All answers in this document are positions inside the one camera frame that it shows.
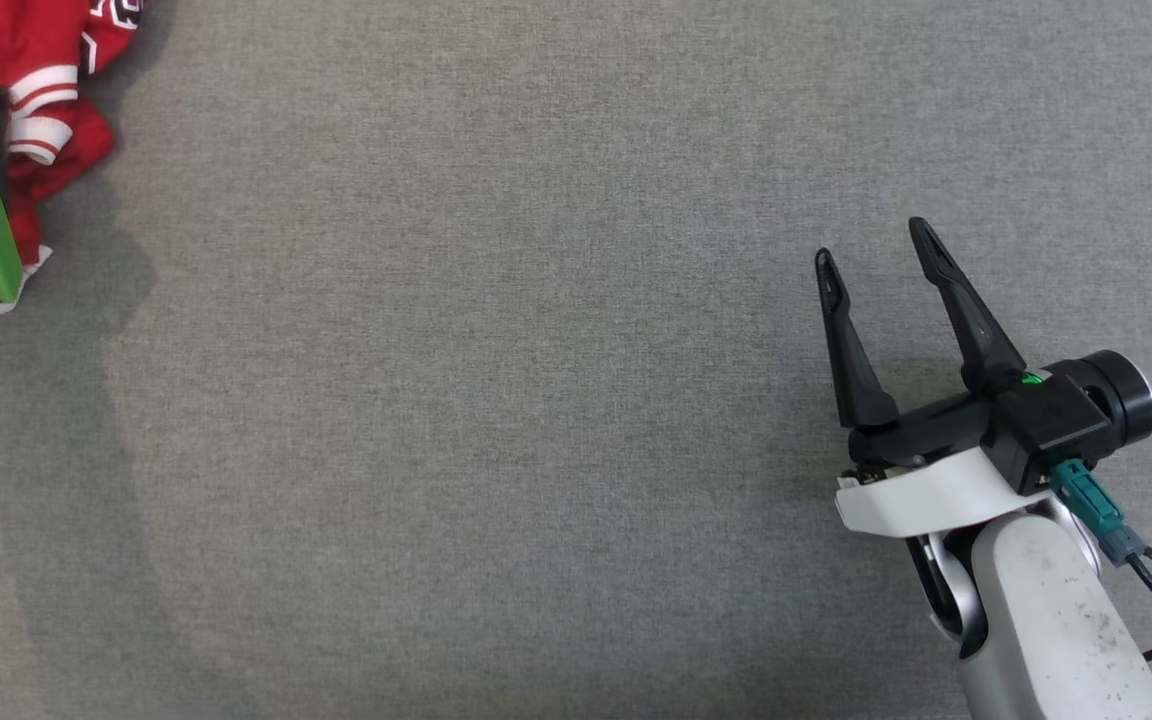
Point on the red basketball jersey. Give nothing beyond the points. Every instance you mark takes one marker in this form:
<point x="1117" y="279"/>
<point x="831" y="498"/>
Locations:
<point x="6" y="40"/>

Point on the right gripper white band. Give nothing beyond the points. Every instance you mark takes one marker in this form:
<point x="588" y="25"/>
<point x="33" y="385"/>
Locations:
<point x="936" y="495"/>

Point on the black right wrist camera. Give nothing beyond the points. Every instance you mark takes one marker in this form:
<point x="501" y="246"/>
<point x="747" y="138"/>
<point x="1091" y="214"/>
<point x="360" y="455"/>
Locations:
<point x="1076" y="410"/>

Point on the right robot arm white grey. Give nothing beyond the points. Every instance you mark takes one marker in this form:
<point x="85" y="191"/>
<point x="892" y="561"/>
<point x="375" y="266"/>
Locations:
<point x="1056" y="620"/>

